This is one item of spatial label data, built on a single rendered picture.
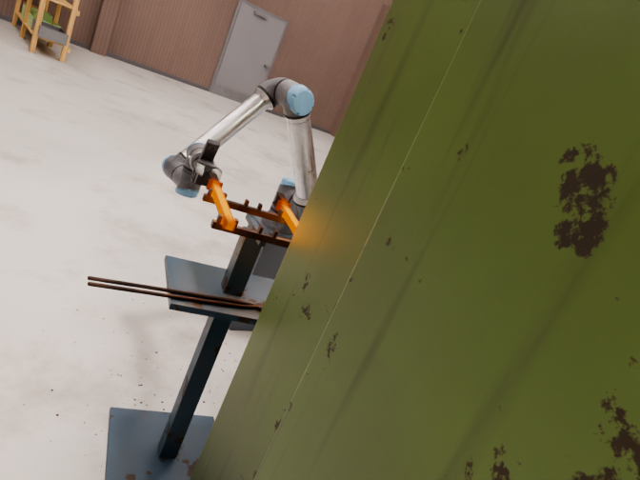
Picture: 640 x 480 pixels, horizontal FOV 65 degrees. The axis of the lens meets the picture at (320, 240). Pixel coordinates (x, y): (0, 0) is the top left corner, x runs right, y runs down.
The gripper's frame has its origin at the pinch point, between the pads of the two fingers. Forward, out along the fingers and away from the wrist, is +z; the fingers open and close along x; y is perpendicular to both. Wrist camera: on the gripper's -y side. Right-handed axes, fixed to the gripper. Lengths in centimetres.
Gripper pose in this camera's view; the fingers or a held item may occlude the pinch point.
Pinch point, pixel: (210, 174)
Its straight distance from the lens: 178.0
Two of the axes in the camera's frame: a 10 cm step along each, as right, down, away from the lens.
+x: -8.7, -2.5, -4.3
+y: -3.9, 8.7, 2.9
